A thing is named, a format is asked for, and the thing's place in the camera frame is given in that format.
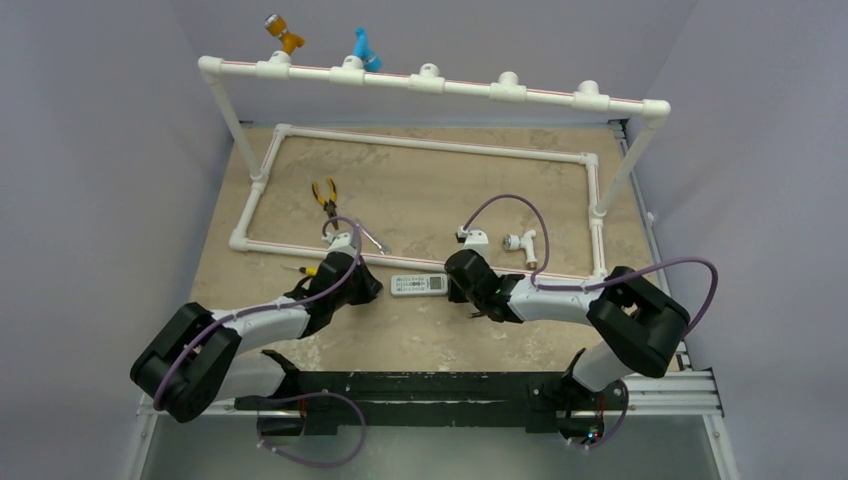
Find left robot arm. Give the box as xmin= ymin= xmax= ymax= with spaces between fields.
xmin=130 ymin=251 xmax=383 ymax=423

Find white PVC tap fitting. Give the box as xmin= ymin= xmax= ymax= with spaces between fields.
xmin=502 ymin=229 xmax=538 ymax=270

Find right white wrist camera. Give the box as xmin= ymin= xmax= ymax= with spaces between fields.
xmin=455 ymin=226 xmax=490 ymax=259

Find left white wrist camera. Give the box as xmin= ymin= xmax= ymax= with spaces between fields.
xmin=324 ymin=231 xmax=361 ymax=259

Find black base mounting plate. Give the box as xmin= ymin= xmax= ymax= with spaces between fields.
xmin=234 ymin=371 xmax=625 ymax=443

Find blue hose nozzle fitting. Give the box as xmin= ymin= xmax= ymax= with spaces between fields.
xmin=352 ymin=27 xmax=383 ymax=73

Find white PVC pipe frame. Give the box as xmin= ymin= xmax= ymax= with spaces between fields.
xmin=198 ymin=51 xmax=671 ymax=277

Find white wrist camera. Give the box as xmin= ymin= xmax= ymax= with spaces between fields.
xmin=324 ymin=231 xmax=361 ymax=259
xmin=455 ymin=226 xmax=490 ymax=259

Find silver open-end wrench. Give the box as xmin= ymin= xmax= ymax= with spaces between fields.
xmin=354 ymin=218 xmax=392 ymax=256

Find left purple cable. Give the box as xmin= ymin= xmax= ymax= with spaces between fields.
xmin=152 ymin=215 xmax=370 ymax=468

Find aluminium extrusion rail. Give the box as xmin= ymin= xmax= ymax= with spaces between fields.
xmin=135 ymin=369 xmax=725 ymax=419

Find white remote control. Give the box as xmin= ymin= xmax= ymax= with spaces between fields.
xmin=390 ymin=273 xmax=448 ymax=297

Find yellow handled screwdriver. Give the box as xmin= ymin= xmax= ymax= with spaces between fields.
xmin=283 ymin=265 xmax=318 ymax=277

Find orange hose nozzle fitting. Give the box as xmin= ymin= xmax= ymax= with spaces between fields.
xmin=264 ymin=14 xmax=305 ymax=55

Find yellow handled pliers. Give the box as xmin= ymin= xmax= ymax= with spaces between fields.
xmin=311 ymin=177 xmax=339 ymax=229

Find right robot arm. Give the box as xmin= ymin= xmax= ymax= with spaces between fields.
xmin=444 ymin=249 xmax=691 ymax=407

